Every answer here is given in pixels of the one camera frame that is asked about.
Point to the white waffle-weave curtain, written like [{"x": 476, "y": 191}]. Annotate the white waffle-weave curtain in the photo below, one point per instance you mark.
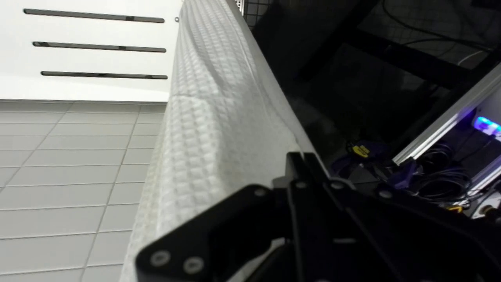
[{"x": 219, "y": 117}]

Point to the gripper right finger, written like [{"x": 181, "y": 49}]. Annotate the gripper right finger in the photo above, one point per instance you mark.
[{"x": 391, "y": 235}]

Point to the dark ceiling vent slot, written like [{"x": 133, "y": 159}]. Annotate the dark ceiling vent slot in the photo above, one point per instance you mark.
[
  {"x": 101, "y": 75},
  {"x": 94, "y": 15},
  {"x": 98, "y": 47}
]

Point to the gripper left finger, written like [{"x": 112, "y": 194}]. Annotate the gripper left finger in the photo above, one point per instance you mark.
[{"x": 219, "y": 231}]

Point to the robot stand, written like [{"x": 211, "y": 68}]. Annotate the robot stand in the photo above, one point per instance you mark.
[{"x": 450, "y": 117}]

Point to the blue clamp with yellow label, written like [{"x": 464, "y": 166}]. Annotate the blue clamp with yellow label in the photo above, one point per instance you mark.
[{"x": 361, "y": 150}]

